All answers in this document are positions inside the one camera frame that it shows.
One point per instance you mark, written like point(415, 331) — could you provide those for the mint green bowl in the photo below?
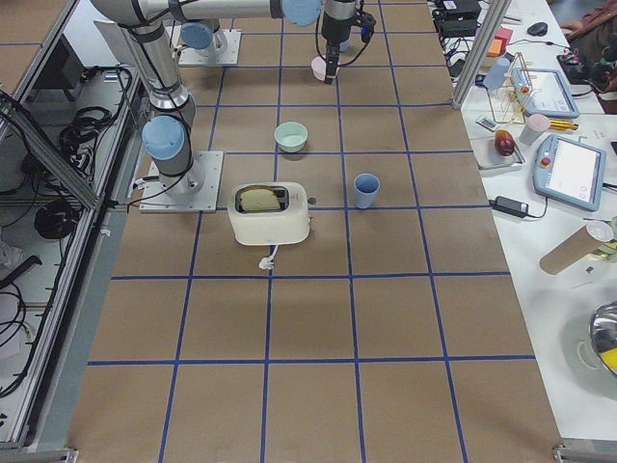
point(291, 136)

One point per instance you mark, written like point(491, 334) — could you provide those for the orange foam block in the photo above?
point(496, 48)

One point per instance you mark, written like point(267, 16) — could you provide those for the light blue cup on desk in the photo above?
point(496, 75)

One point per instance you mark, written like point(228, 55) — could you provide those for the toast slice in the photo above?
point(259, 200)

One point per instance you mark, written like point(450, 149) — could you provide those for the pink foam block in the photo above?
point(504, 34)

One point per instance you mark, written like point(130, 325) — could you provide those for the white toaster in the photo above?
point(289, 225)

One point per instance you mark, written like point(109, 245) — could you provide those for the grey tray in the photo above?
point(489, 160)

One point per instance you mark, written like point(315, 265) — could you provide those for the red apple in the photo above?
point(504, 142)

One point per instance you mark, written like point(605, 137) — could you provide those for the black computer mouse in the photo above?
point(538, 29)

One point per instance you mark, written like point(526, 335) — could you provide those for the far teach pendant tablet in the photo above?
point(545, 92)

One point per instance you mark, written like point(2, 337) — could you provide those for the teach pendant tablet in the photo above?
point(545, 92)
point(570, 172)

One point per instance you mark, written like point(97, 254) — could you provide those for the black power adapter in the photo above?
point(509, 206)

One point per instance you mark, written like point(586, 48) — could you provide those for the near teach pendant tablet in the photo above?
point(570, 172)

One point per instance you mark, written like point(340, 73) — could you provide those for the cardboard tube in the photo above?
point(578, 245)

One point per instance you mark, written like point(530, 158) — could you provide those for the steel bowl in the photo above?
point(598, 350)

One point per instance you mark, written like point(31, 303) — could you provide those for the aluminium frame post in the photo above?
point(490, 23)

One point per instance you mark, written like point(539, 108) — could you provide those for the gold wire rack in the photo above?
point(508, 101)

